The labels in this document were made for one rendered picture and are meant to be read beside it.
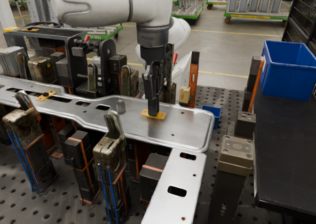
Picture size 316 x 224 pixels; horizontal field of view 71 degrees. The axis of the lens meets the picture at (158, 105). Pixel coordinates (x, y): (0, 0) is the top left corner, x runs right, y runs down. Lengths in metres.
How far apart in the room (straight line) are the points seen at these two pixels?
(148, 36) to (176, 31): 0.84
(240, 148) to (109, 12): 0.45
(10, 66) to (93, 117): 0.60
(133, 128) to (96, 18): 0.35
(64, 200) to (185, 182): 0.54
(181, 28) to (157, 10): 0.90
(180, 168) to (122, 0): 0.43
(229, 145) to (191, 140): 0.13
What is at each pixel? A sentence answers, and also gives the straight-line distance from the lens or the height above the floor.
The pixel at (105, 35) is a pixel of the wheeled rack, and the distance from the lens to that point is 4.80.
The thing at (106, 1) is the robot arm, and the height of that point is 1.38.
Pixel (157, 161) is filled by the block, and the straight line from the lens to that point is 0.64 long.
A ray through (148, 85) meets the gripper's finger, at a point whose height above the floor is 1.15.
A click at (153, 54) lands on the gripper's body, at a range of 0.63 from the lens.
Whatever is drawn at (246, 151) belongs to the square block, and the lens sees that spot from 0.60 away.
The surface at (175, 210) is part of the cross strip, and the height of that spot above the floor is 1.00.
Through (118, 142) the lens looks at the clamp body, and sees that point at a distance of 0.62.
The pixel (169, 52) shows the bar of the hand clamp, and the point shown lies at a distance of 0.83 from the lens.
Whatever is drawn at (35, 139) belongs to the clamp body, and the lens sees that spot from 0.90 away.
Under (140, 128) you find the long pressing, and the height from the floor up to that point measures 1.00.
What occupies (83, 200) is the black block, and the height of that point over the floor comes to 0.71.
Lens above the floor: 1.44
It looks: 32 degrees down
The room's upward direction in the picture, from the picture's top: straight up
